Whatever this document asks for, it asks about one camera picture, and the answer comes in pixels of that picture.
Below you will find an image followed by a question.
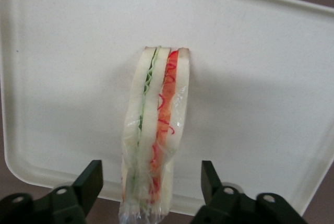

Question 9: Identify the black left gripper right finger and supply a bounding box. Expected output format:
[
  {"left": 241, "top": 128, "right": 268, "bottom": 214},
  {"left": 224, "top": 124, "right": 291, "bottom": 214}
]
[{"left": 192, "top": 160, "right": 308, "bottom": 224}]

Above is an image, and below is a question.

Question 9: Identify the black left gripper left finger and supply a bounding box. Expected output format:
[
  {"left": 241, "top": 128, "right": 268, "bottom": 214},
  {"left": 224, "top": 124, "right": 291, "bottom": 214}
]
[{"left": 0, "top": 160, "right": 104, "bottom": 224}]

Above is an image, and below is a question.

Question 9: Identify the triangle sandwich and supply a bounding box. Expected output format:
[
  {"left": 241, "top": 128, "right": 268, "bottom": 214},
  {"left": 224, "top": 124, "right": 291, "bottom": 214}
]
[{"left": 118, "top": 46, "right": 190, "bottom": 224}]

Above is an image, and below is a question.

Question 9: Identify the beige plastic tray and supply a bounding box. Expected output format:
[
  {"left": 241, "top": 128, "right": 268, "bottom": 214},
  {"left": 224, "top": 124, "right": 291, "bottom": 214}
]
[{"left": 0, "top": 0, "right": 334, "bottom": 218}]

